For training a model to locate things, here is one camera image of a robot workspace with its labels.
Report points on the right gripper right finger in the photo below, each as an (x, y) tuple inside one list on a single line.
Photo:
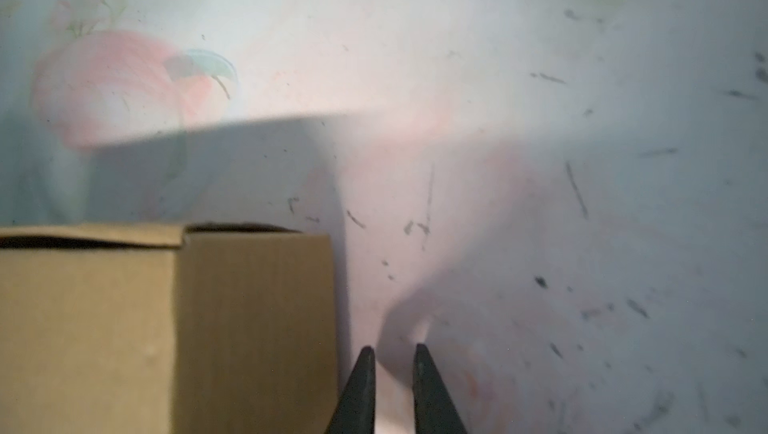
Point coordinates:
[(434, 409)]

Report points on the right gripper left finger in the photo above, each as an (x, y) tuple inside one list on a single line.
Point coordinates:
[(355, 410)]

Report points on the brown cardboard box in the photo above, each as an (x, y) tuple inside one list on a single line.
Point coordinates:
[(151, 328)]

